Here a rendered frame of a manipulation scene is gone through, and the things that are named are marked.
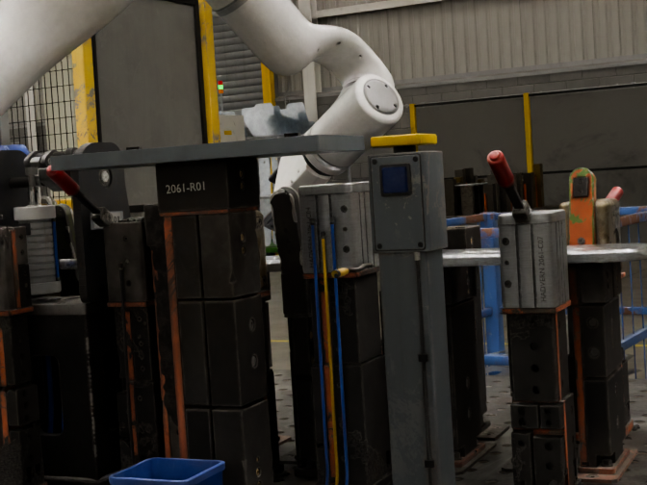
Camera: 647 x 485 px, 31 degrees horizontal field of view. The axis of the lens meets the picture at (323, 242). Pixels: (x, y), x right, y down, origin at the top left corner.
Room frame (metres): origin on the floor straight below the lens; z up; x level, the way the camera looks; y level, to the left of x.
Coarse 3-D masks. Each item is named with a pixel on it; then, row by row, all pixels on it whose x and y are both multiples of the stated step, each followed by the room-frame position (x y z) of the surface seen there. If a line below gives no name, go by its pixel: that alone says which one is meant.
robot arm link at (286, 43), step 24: (240, 0) 1.59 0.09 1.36; (264, 0) 1.60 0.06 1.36; (288, 0) 1.63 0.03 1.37; (240, 24) 1.61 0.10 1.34; (264, 24) 1.61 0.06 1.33; (288, 24) 1.62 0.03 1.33; (312, 24) 1.67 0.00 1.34; (264, 48) 1.63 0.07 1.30; (288, 48) 1.63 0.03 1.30; (312, 48) 1.65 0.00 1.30; (336, 48) 1.72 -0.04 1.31; (360, 48) 1.74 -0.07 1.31; (288, 72) 1.65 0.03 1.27; (336, 72) 1.78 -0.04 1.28; (360, 72) 1.76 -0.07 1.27; (384, 72) 1.76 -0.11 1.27
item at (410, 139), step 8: (384, 136) 1.31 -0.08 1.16; (392, 136) 1.30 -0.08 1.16; (400, 136) 1.30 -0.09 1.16; (408, 136) 1.30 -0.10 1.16; (416, 136) 1.29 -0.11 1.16; (424, 136) 1.30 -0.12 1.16; (432, 136) 1.33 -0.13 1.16; (376, 144) 1.31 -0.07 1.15; (384, 144) 1.31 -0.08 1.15; (392, 144) 1.30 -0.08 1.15; (400, 144) 1.30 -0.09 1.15; (408, 144) 1.30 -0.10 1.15; (416, 144) 1.31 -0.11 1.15; (424, 144) 1.33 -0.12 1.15; (400, 152) 1.32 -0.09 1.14
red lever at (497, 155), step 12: (492, 156) 1.30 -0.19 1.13; (504, 156) 1.30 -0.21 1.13; (492, 168) 1.31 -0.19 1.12; (504, 168) 1.31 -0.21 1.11; (504, 180) 1.33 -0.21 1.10; (516, 192) 1.36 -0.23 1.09; (516, 204) 1.38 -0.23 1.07; (528, 204) 1.39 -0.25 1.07; (516, 216) 1.39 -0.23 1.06; (528, 216) 1.39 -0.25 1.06
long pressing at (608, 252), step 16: (272, 256) 1.84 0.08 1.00; (448, 256) 1.57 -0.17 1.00; (464, 256) 1.56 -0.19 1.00; (480, 256) 1.55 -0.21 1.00; (496, 256) 1.54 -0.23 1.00; (576, 256) 1.49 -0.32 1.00; (592, 256) 1.48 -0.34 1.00; (608, 256) 1.48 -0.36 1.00; (624, 256) 1.47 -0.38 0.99; (640, 256) 1.48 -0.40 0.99
